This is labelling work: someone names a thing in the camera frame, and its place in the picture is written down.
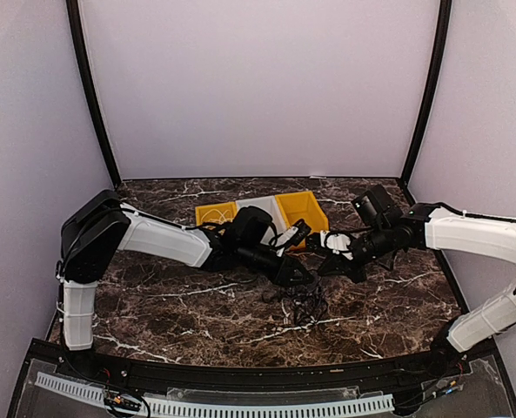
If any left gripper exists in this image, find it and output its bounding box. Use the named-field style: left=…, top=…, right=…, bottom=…
left=238, top=242, right=314, bottom=287

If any yellow bin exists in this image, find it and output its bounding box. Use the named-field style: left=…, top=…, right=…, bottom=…
left=275, top=191, right=330, bottom=233
left=195, top=202, right=238, bottom=226

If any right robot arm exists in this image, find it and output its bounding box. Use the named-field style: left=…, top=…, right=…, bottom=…
left=306, top=185, right=516, bottom=378

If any left black frame post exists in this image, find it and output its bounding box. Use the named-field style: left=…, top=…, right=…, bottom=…
left=65, top=0, right=122, bottom=188

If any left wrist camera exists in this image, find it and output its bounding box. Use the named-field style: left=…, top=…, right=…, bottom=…
left=269, top=219, right=312, bottom=255

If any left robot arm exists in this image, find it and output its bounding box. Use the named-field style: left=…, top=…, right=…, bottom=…
left=56, top=190, right=314, bottom=380

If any black front rail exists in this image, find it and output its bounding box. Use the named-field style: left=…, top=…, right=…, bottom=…
left=26, top=337, right=472, bottom=393

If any white bin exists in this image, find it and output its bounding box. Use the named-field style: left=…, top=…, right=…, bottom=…
left=235, top=195, right=286, bottom=233

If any white slotted cable duct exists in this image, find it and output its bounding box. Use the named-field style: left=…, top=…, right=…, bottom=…
left=35, top=372, right=394, bottom=417

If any right black frame post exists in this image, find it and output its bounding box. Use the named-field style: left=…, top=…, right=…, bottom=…
left=399, top=0, right=452, bottom=188

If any black frame post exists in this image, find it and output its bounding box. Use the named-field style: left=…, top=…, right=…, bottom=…
left=399, top=0, right=452, bottom=188
left=65, top=0, right=122, bottom=188

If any blue white thin cable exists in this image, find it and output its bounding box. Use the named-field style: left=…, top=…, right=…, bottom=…
left=283, top=287, right=328, bottom=326

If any thick white cable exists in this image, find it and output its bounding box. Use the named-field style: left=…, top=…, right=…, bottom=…
left=202, top=208, right=232, bottom=227

